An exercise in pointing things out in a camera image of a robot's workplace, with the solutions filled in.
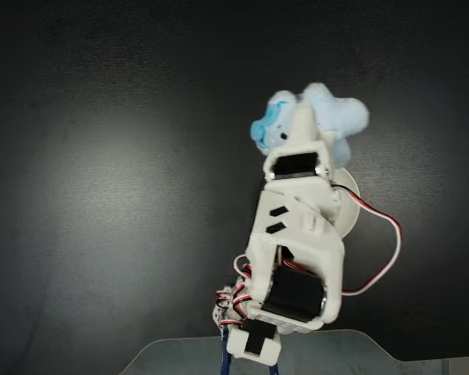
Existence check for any white ceramic bowl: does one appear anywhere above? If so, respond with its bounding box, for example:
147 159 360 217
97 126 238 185
331 167 363 240

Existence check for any skyblue plush doll keychain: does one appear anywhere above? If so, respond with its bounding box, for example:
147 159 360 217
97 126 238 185
250 83 371 171

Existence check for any red white black servo cable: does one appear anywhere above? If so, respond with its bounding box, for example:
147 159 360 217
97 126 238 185
214 253 259 330
331 184 403 296

